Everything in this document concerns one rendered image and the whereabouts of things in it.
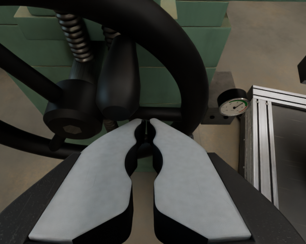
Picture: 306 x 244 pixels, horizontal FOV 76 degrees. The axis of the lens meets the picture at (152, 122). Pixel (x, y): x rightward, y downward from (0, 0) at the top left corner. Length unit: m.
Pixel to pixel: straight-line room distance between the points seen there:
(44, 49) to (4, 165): 0.94
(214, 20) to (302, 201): 0.79
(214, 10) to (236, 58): 1.31
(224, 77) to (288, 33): 1.59
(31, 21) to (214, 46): 0.28
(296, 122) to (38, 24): 1.08
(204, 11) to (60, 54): 0.27
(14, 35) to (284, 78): 1.56
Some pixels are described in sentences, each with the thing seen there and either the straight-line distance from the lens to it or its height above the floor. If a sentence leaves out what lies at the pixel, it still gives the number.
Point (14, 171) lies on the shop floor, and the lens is 1.25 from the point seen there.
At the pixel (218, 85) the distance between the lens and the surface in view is 0.53.
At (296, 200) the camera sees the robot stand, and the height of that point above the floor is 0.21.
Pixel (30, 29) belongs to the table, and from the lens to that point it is 0.28.
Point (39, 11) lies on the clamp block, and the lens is 0.26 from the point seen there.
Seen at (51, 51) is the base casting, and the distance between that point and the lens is 0.43.
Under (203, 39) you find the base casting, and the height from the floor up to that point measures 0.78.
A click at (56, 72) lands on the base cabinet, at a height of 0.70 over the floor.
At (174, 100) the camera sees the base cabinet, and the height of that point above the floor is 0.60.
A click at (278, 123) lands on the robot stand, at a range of 1.10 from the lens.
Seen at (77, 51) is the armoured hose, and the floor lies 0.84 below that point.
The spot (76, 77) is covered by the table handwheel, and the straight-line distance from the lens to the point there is 0.24.
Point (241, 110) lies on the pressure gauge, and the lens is 0.46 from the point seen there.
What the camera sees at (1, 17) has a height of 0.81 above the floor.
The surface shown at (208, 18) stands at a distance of 0.36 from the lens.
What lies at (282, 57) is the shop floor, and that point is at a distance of 1.84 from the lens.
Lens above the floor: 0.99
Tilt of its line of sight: 59 degrees down
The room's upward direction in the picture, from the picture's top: 2 degrees clockwise
